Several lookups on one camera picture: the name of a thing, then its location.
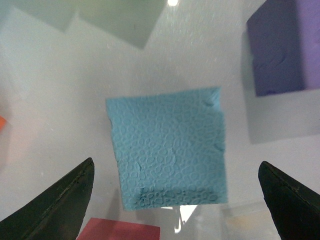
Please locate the light blue foam block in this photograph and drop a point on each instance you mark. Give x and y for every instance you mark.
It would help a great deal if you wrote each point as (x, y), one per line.
(169, 148)

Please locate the purple foam block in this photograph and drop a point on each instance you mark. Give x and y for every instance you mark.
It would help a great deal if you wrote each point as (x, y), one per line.
(284, 39)

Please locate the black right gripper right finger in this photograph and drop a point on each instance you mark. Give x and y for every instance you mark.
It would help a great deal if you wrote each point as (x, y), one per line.
(294, 208)

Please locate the red foam block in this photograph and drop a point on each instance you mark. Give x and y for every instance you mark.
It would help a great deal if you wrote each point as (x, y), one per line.
(105, 229)

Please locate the orange foam block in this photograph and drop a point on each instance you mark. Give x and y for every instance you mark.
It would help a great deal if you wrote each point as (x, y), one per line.
(2, 122)

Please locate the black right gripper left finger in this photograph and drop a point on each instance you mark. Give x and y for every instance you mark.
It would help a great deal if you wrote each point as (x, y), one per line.
(58, 212)

